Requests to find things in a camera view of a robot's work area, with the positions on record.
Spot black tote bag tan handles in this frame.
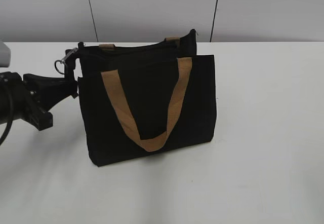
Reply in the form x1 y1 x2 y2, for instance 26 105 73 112
77 29 217 167

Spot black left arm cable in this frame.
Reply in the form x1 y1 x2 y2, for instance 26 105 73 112
0 83 16 140

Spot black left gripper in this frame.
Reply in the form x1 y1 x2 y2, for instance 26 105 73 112
23 48 78 131

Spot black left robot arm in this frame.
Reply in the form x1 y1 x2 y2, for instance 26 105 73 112
1 48 78 143

